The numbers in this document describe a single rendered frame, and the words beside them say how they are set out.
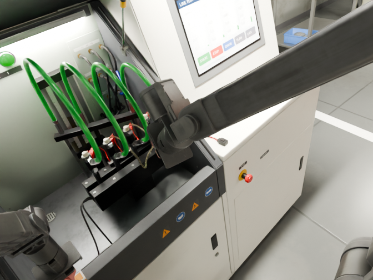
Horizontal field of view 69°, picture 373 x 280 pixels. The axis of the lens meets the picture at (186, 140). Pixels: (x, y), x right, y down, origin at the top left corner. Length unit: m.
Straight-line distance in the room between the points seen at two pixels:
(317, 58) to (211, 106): 0.15
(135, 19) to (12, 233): 0.70
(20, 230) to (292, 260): 1.54
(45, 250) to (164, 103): 0.41
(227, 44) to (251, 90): 0.85
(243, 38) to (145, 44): 0.48
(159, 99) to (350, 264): 0.37
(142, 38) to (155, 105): 0.52
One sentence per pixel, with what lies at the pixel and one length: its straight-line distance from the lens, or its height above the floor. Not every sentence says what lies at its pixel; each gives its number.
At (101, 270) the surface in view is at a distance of 0.86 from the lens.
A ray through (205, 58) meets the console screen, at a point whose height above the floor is 1.19.
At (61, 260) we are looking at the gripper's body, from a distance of 0.75.
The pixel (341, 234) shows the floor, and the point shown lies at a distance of 2.00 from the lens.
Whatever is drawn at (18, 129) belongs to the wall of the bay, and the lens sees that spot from 1.14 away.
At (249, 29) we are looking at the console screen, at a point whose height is 1.20.
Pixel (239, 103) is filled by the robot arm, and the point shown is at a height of 1.44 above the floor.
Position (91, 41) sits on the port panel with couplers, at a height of 1.33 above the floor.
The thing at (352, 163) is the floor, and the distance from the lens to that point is 2.42.
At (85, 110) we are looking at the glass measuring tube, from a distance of 1.16.
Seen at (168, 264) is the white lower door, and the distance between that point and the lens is 1.08.
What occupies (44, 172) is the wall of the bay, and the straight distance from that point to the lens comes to 1.25.
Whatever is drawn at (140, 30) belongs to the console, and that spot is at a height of 1.37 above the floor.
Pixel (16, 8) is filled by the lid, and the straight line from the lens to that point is 0.98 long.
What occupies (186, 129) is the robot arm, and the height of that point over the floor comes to 1.39.
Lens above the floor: 1.65
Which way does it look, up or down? 40 degrees down
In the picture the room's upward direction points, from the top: 12 degrees counter-clockwise
